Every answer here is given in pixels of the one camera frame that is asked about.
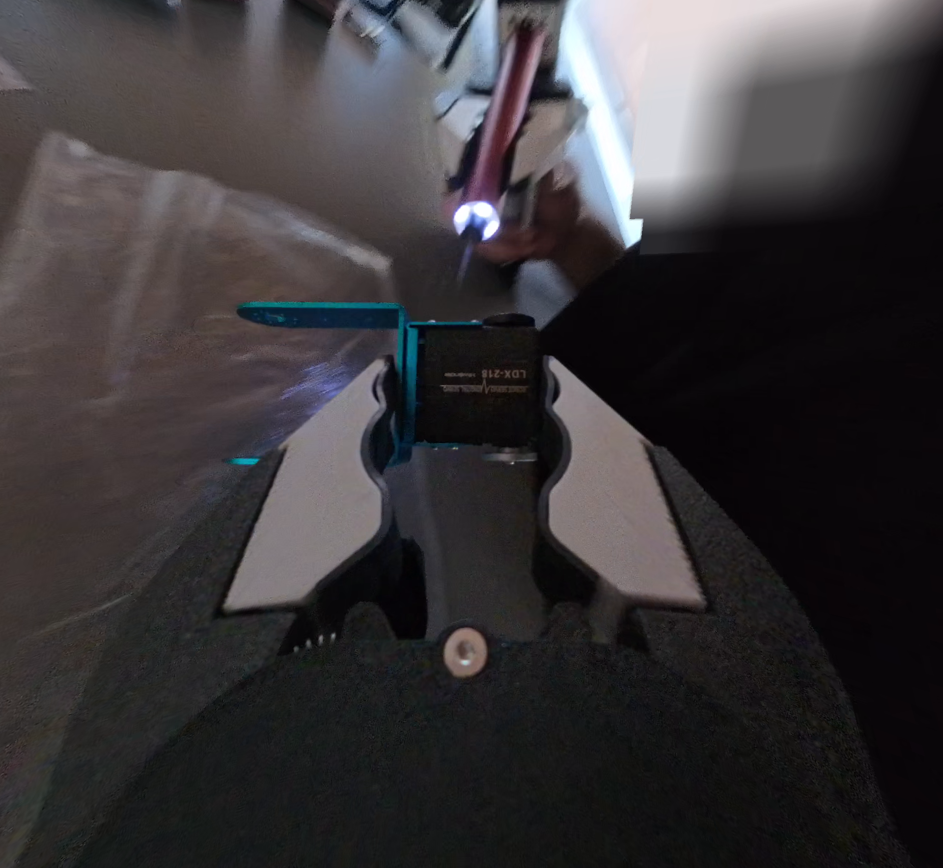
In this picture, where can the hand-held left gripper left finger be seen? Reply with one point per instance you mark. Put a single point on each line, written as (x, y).
(317, 514)

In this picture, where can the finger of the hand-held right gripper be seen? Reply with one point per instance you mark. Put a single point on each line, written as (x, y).
(556, 138)

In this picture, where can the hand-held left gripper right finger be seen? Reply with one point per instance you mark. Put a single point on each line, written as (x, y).
(619, 514)

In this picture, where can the red electric screwdriver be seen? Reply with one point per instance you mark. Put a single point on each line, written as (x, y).
(508, 102)

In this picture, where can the black servo motor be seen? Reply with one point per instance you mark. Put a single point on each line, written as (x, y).
(479, 382)

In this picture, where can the blue metal bracket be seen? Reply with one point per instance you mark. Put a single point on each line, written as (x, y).
(331, 315)

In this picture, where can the grey desk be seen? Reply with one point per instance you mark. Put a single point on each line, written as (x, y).
(295, 109)

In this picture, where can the person's right hand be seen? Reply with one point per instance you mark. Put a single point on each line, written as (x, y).
(574, 234)

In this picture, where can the clear plastic bag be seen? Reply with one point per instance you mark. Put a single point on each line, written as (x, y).
(147, 256)

